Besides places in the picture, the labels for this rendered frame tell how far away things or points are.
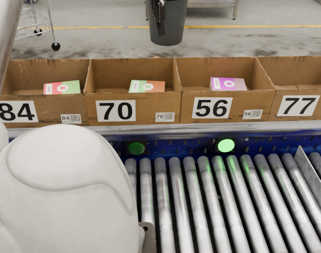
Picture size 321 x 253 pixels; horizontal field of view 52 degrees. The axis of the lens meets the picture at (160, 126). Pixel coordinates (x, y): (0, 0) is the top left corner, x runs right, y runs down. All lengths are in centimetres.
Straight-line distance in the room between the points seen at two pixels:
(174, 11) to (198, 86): 232
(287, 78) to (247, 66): 23
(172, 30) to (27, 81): 258
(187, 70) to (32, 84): 75
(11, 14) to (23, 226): 34
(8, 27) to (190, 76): 117
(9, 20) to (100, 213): 35
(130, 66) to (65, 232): 129
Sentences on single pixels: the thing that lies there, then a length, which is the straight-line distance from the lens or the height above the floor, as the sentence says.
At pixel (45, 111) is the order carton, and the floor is 97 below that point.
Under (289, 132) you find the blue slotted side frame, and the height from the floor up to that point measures 87.
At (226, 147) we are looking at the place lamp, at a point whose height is 81.
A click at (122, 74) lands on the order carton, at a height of 96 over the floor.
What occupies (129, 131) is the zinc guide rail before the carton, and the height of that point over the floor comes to 89.
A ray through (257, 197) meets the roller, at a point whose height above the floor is 74.
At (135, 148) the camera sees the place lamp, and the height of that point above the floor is 82.
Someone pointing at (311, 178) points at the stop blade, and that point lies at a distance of 150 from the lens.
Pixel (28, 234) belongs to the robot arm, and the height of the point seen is 149.
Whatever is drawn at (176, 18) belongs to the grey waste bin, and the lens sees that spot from 396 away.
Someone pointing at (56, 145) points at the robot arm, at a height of 154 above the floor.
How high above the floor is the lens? 178
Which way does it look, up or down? 40 degrees down
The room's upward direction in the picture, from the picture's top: 2 degrees clockwise
